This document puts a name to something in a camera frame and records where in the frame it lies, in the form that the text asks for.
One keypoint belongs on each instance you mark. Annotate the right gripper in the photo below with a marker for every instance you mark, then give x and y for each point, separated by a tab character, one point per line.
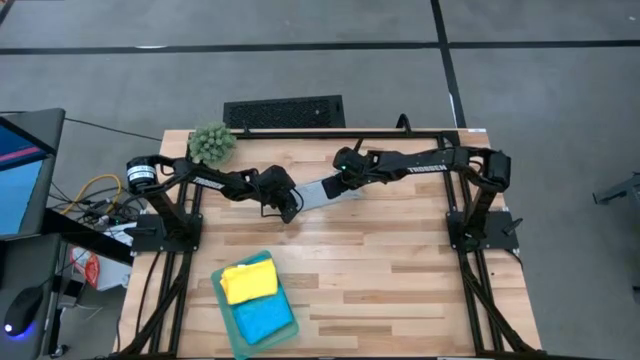
357	167

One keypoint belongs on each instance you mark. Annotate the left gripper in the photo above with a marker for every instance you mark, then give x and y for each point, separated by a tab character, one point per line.
275	187

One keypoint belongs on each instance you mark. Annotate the grey microfiber towel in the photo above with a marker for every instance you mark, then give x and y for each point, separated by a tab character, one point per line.
315	197

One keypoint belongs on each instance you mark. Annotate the yellow microfiber towel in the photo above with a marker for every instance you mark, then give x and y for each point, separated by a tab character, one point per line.
250	282

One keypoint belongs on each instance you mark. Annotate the blue microfiber towel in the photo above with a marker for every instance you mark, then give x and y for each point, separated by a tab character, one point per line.
262	317

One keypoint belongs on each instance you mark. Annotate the translucent green plastic bin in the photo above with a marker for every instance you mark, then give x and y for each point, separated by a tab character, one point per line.
222	320

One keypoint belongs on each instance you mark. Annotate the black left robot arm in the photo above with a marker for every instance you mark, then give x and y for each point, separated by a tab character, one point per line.
200	180

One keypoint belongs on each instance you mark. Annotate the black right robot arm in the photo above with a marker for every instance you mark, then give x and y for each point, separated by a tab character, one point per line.
450	167

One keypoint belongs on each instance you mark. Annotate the spiky green artificial plant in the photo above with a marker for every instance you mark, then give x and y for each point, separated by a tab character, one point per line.
212	142

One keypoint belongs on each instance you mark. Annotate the white sticker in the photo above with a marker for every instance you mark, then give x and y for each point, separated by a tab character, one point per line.
477	130

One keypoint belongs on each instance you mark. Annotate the white paper sheet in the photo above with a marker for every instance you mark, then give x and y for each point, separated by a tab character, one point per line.
120	232

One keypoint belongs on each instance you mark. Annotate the red and white bag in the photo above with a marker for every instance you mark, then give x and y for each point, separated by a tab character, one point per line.
92	270

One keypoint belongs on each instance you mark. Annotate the computer monitor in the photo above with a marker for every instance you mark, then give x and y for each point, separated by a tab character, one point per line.
25	175

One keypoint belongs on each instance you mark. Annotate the black desk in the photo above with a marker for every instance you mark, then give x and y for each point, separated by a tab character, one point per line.
30	270

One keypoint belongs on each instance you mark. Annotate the black computer mouse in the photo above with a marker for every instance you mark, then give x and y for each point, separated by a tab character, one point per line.
22	310

